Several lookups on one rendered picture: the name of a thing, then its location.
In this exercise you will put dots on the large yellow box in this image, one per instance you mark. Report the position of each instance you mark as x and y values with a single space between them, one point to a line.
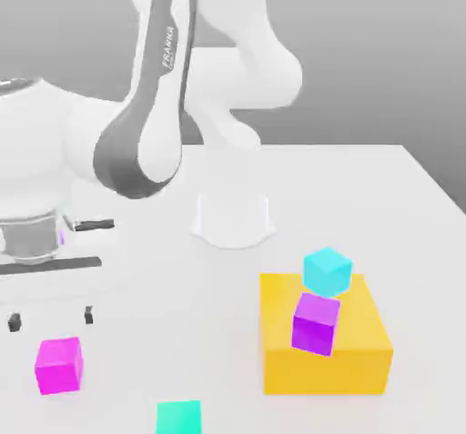
356 365

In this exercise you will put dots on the small cyan cube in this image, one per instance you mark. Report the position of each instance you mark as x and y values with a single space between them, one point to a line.
327 272

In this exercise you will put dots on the small magenta cube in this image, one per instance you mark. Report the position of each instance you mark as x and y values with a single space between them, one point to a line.
58 366

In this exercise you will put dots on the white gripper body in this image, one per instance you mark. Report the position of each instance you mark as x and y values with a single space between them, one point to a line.
51 283

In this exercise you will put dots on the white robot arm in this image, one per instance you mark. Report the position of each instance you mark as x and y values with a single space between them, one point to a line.
225 77

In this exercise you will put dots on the small purple cube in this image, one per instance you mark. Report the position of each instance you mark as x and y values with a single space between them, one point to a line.
315 326

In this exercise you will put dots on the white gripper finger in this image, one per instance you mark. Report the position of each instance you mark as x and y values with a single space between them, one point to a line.
88 315
14 322

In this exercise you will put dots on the small teal cube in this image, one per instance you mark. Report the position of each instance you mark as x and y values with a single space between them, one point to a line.
178 417

